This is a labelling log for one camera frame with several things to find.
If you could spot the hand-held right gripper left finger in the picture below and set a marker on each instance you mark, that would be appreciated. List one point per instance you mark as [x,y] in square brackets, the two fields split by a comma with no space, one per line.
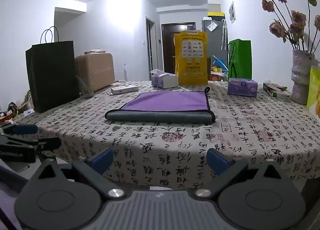
[103,159]

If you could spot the green paper bag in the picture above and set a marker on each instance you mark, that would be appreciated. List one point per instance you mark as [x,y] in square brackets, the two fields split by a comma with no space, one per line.
[241,60]

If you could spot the white electric toothbrush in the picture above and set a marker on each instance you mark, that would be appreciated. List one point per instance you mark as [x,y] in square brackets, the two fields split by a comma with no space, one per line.
[125,72]

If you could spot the grey refrigerator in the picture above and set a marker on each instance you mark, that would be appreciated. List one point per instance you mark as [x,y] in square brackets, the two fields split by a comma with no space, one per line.
[215,42]

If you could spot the purple grey towel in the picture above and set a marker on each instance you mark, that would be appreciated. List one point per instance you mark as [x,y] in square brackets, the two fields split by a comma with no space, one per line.
[165,102]

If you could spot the printed calligraphy tablecloth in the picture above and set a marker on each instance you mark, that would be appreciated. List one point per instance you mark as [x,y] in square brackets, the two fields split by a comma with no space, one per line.
[250,132]

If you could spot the yellow printed bag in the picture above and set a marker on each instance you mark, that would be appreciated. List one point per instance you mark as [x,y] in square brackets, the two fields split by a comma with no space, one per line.
[191,57]

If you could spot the wall picture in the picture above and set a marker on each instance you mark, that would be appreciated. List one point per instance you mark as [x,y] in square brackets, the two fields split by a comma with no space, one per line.
[232,12]

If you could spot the black paper bag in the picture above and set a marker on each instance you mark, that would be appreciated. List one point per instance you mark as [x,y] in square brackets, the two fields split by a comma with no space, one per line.
[53,77]

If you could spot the yellow black box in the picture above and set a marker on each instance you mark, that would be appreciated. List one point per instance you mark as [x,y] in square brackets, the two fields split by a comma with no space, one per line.
[216,15]

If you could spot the purple tissue pack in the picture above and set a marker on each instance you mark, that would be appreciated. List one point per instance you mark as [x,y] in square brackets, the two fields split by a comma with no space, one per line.
[242,87]

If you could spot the blue yellow clutter pile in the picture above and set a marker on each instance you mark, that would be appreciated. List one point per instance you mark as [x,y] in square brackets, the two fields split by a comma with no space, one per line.
[218,67]

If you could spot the beige suitcase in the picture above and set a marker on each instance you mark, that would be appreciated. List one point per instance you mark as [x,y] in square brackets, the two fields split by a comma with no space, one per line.
[97,70]

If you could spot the dark wooden door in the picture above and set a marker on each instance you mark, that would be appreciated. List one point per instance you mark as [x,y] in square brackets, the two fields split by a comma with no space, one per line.
[168,45]

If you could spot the white flat box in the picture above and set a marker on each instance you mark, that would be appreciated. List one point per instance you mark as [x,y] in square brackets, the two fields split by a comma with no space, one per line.
[125,90]

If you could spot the yellow green bag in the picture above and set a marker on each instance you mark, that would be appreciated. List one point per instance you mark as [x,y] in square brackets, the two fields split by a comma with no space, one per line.
[314,90]

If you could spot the grey door frame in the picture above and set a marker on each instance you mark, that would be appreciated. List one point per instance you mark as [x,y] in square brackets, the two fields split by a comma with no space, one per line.
[150,45]

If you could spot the dried rose bouquet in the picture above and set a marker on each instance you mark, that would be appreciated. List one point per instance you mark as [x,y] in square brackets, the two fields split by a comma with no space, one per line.
[297,23]

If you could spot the green red small box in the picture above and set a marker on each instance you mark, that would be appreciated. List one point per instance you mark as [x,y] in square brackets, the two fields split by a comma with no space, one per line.
[276,91]

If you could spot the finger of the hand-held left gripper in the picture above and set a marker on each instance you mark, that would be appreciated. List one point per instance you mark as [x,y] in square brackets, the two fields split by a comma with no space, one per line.
[20,148]
[25,129]

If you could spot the clear glass container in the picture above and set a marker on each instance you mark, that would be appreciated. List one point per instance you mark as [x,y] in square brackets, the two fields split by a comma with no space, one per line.
[86,90]

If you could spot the purple white tissue box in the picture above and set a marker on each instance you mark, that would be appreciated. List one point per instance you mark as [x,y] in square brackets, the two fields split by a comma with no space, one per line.
[165,80]

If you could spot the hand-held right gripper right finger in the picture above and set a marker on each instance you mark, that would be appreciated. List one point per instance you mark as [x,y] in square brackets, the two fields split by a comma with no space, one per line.
[218,160]

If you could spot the floor clutter pile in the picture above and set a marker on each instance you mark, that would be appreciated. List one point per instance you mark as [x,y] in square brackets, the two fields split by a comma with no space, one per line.
[15,110]

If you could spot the textured grey vase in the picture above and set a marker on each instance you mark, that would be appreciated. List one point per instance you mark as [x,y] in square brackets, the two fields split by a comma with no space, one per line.
[301,80]

